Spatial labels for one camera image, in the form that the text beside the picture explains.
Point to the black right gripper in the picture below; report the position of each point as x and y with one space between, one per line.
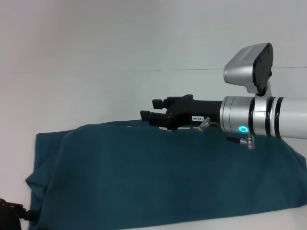
192 111

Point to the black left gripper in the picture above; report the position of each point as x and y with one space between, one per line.
9 215

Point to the teal blue shirt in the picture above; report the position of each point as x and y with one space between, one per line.
144 179

